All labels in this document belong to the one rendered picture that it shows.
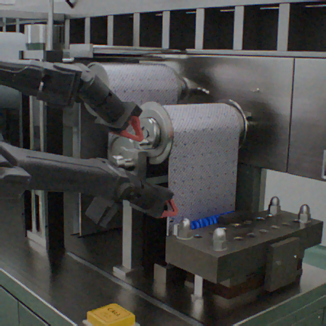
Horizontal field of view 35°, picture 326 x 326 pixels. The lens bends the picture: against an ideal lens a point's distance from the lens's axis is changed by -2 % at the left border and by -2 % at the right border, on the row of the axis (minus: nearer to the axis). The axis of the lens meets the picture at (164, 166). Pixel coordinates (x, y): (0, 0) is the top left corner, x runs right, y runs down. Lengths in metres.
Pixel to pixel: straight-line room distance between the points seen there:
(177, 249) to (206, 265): 0.09
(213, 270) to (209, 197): 0.27
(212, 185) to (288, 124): 0.25
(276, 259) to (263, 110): 0.42
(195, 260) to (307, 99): 0.50
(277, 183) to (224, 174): 3.02
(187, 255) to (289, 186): 3.18
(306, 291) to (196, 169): 0.39
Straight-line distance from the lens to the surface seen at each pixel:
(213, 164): 1.31
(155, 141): 1.20
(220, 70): 1.52
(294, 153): 1.37
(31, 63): 1.05
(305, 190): 4.21
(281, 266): 1.24
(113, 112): 1.11
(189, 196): 1.27
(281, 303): 1.22
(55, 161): 0.86
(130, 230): 1.28
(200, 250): 1.12
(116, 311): 1.09
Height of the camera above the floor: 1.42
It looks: 11 degrees down
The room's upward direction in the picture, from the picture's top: 2 degrees clockwise
